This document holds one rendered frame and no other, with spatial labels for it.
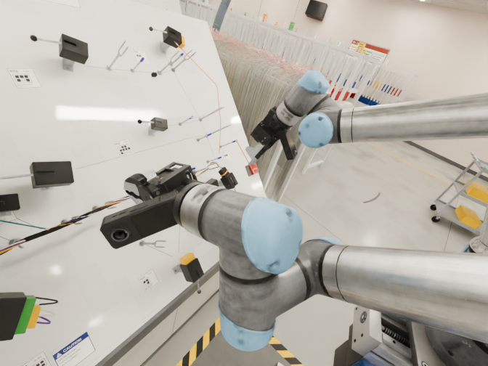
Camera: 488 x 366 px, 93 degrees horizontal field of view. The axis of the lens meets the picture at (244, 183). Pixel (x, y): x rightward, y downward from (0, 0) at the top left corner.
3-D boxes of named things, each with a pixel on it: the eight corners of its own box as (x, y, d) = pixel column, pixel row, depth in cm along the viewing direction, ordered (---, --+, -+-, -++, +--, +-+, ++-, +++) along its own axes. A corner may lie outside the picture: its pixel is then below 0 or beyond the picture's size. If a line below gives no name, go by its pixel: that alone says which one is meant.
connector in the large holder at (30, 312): (23, 295, 45) (25, 298, 43) (41, 294, 47) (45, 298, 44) (11, 329, 43) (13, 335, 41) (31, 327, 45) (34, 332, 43)
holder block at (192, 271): (183, 295, 80) (200, 300, 73) (170, 263, 78) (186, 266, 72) (193, 286, 83) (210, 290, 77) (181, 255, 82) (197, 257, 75)
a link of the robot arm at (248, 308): (304, 327, 33) (311, 258, 30) (237, 371, 27) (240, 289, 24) (268, 293, 39) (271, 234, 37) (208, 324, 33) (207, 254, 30)
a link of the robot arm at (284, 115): (306, 112, 72) (298, 121, 66) (297, 122, 75) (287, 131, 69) (289, 95, 72) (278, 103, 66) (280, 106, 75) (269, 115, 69)
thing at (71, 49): (26, 41, 59) (31, 19, 53) (78, 59, 67) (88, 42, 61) (27, 59, 59) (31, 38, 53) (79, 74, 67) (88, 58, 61)
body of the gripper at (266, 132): (258, 128, 84) (278, 102, 75) (276, 144, 84) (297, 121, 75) (248, 136, 78) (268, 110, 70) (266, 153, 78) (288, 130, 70)
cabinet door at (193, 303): (242, 267, 150) (261, 225, 128) (173, 335, 109) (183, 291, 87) (239, 264, 150) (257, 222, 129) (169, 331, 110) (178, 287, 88)
